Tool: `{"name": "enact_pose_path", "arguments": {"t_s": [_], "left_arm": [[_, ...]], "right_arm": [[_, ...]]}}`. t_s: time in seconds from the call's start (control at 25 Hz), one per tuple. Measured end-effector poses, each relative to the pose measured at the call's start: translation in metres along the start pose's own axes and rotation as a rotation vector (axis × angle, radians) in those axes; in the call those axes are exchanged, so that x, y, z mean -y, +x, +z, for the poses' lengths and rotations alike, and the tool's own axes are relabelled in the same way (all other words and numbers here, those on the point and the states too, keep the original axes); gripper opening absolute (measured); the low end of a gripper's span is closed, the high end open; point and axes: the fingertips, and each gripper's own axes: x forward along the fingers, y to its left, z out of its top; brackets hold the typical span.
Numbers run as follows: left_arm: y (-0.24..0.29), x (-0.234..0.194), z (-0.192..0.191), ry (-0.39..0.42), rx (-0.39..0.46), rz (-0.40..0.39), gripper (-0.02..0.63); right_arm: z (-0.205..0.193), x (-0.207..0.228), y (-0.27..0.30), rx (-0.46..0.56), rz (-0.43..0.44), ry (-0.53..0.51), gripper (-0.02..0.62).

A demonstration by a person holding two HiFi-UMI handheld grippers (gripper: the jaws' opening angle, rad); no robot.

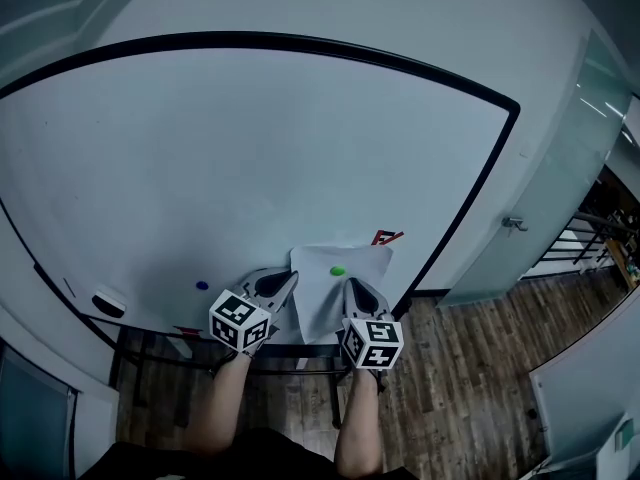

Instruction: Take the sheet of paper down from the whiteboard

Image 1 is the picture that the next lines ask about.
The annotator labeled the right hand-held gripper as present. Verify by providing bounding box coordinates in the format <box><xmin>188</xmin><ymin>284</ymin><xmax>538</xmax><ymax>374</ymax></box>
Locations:
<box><xmin>340</xmin><ymin>276</ymin><xmax>405</xmax><ymax>393</ymax></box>

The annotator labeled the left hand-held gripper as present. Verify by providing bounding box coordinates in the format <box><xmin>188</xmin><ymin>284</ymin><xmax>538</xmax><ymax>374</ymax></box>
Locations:
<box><xmin>208</xmin><ymin>267</ymin><xmax>300</xmax><ymax>357</ymax></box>

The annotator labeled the white sheet of paper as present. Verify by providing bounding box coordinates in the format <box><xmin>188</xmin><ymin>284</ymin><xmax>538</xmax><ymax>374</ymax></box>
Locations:
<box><xmin>289</xmin><ymin>242</ymin><xmax>395</xmax><ymax>345</ymax></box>

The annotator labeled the black-framed whiteboard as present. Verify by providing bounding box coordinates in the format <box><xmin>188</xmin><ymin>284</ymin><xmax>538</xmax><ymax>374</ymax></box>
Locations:
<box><xmin>0</xmin><ymin>31</ymin><xmax>522</xmax><ymax>360</ymax></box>

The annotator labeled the person's right forearm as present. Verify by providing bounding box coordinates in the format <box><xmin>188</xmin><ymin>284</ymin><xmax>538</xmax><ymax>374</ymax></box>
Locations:
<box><xmin>333</xmin><ymin>369</ymin><xmax>387</xmax><ymax>477</ymax></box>

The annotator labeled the person's left forearm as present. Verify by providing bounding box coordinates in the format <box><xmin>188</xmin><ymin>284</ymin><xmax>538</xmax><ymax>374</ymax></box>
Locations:
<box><xmin>186</xmin><ymin>351</ymin><xmax>252</xmax><ymax>457</ymax></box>

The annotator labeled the black metal whiteboard stand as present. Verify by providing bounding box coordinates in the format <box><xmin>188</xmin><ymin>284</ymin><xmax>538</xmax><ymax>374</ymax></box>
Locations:
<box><xmin>106</xmin><ymin>295</ymin><xmax>414</xmax><ymax>430</ymax></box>

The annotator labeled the white whiteboard eraser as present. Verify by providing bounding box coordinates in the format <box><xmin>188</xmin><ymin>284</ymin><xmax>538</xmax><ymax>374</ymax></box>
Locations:
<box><xmin>91</xmin><ymin>290</ymin><xmax>127</xmax><ymax>319</ymax></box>

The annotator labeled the person's black clothing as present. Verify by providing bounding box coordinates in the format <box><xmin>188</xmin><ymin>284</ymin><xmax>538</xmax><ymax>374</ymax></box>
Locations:
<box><xmin>76</xmin><ymin>426</ymin><xmax>419</xmax><ymax>480</ymax></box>

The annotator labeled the frosted glass door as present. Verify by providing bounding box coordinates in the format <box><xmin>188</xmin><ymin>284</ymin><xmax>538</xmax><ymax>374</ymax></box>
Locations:
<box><xmin>436</xmin><ymin>29</ymin><xmax>634</xmax><ymax>310</ymax></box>

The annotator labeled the black metal railing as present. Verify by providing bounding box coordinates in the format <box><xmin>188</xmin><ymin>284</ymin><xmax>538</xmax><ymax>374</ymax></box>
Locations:
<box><xmin>535</xmin><ymin>211</ymin><xmax>640</xmax><ymax>270</ymax></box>

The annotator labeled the white cabinet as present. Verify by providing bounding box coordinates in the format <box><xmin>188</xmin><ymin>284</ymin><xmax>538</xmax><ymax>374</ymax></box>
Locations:
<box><xmin>519</xmin><ymin>295</ymin><xmax>640</xmax><ymax>480</ymax></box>

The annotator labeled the glass side panel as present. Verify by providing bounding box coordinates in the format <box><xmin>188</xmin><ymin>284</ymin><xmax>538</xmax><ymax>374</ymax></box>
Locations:
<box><xmin>0</xmin><ymin>343</ymin><xmax>79</xmax><ymax>480</ymax></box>

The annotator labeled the white panelled door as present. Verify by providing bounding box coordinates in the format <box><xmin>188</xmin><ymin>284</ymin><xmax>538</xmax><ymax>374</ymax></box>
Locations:
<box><xmin>0</xmin><ymin>0</ymin><xmax>132</xmax><ymax>87</ymax></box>

